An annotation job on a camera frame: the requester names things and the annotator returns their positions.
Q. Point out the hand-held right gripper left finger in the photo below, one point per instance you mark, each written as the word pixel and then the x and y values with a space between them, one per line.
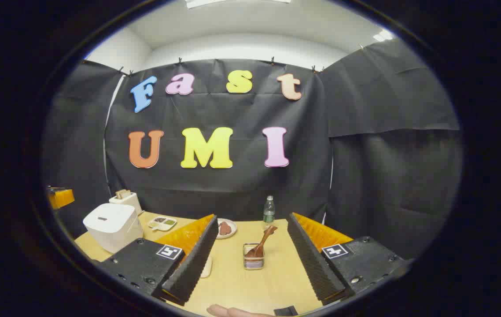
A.
pixel 193 264

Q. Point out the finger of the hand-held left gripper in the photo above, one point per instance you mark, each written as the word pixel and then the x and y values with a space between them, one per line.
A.
pixel 61 198

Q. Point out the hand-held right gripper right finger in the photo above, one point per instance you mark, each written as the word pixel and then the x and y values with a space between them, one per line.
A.
pixel 312 259

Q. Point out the wooden spoon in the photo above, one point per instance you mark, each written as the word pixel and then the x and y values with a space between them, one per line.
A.
pixel 261 242

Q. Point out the white rice cooker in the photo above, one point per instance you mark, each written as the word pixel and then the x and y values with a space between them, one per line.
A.
pixel 112 226

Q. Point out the brown meat piece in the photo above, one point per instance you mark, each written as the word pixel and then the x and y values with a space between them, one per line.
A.
pixel 225 228

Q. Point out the white divided condiment dish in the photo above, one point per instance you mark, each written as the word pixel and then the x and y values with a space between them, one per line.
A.
pixel 161 223

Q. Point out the white round plate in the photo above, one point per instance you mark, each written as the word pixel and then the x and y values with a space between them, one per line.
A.
pixel 233 229

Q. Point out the toast slice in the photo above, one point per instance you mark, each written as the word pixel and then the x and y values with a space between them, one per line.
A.
pixel 126 193
pixel 119 194

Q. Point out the clear plastic bottle green label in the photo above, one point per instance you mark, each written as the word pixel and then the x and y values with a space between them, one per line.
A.
pixel 269 213

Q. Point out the white toaster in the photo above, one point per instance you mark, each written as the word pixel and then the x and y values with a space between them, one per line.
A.
pixel 129 203

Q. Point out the black backdrop cloth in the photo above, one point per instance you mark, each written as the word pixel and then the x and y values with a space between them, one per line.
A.
pixel 233 185

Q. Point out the row of black cloth clips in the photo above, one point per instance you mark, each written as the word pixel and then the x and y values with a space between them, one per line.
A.
pixel 272 60

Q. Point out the small ceiling light panel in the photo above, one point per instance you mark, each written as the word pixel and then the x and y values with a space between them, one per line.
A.
pixel 383 35

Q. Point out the long ceiling light panel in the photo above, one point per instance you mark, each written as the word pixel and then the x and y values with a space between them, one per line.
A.
pixel 233 2

